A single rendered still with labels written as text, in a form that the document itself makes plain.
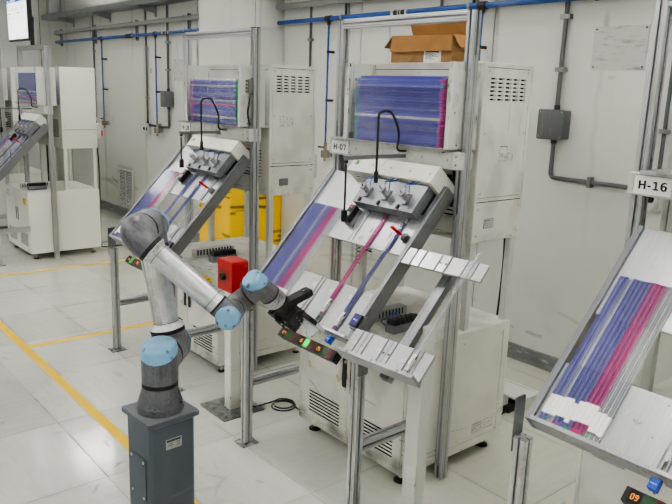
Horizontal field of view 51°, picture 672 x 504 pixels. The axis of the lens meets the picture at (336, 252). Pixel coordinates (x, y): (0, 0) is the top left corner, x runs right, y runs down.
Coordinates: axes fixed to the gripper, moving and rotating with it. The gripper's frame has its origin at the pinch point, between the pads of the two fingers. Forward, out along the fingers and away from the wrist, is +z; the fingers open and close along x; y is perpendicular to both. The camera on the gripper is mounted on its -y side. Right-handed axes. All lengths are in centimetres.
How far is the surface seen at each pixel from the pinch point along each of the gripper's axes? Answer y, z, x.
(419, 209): -60, 7, 6
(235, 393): 33, 64, -94
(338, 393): 9, 62, -31
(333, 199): -58, 10, -47
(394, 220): -55, 10, -6
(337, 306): -13.0, 9.9, -6.3
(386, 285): -27.3, 9.7, 10.0
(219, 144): -73, 3, -153
